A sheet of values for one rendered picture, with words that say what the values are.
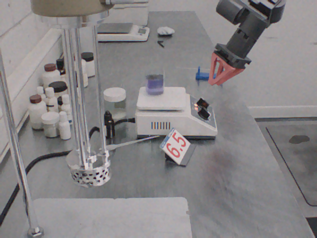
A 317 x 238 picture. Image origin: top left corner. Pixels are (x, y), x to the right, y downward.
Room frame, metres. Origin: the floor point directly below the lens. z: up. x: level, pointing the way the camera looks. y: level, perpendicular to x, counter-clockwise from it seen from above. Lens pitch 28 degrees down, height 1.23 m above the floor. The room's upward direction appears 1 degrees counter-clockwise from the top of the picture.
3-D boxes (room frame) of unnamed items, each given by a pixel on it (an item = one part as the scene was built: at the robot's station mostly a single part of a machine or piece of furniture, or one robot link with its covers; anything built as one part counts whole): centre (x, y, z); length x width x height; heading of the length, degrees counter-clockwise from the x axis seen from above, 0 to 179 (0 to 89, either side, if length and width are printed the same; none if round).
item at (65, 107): (0.88, 0.23, 0.79); 0.03 x 0.03 x 0.08
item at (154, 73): (0.87, -0.01, 0.87); 0.06 x 0.05 x 0.08; 166
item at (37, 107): (0.87, 0.30, 0.79); 0.05 x 0.05 x 0.09
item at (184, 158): (0.73, -0.06, 0.77); 0.09 x 0.06 x 0.04; 159
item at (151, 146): (0.75, 0.00, 0.76); 0.06 x 0.06 x 0.02
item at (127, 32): (1.73, 0.14, 0.77); 0.26 x 0.19 x 0.05; 86
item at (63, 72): (1.12, 0.30, 0.80); 0.04 x 0.04 x 0.10
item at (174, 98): (0.85, -0.02, 0.83); 0.12 x 0.12 x 0.01; 87
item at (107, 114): (0.81, 0.11, 0.78); 0.03 x 0.03 x 0.07
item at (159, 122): (0.85, -0.05, 0.79); 0.22 x 0.13 x 0.08; 87
